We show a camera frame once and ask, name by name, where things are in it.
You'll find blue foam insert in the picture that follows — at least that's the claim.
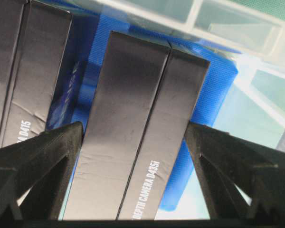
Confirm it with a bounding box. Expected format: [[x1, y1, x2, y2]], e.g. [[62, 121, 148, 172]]
[[46, 9, 238, 212]]

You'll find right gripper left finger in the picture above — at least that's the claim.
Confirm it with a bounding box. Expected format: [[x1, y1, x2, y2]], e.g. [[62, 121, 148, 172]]
[[0, 122, 83, 222]]

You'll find clear plastic storage case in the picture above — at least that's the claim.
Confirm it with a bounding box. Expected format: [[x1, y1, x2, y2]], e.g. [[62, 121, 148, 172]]
[[95, 0, 285, 220]]

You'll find black camera box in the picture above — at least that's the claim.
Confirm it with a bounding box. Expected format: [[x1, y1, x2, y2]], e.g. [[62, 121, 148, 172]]
[[0, 0, 73, 148], [63, 31, 210, 220]]

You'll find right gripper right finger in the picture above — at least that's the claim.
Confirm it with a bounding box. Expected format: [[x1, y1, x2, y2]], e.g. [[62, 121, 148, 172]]
[[184, 122, 285, 222]]

